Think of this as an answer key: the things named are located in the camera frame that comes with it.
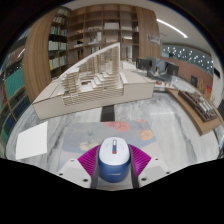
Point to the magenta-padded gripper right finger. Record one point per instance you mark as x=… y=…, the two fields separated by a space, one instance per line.
x=139 y=160

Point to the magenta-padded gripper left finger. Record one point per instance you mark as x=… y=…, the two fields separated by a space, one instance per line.
x=88 y=161

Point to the white and blue computer mouse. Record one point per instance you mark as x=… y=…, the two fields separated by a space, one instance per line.
x=114 y=164

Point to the light blue floral mouse pad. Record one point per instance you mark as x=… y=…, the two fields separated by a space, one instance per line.
x=83 y=136

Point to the white paper sheet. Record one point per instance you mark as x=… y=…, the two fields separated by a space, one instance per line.
x=31 y=140

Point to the white architectural model on base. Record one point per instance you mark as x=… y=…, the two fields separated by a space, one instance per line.
x=100 y=90

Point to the brown architectural model on board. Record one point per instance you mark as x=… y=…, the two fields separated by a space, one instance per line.
x=200 y=108

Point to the black computer monitor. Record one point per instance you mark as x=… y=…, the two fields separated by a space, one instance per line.
x=172 y=69
x=143 y=63

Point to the teal bookshelf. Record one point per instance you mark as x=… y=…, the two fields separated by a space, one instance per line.
x=13 y=90

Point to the group of small ceiling lights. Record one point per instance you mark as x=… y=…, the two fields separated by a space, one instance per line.
x=188 y=55

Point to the wooden shelf unit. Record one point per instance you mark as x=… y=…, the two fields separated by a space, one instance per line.
x=100 y=30

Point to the long ceiling light strip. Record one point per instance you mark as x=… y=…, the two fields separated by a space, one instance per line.
x=172 y=27

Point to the white wall sign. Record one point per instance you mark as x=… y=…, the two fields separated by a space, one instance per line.
x=154 y=39

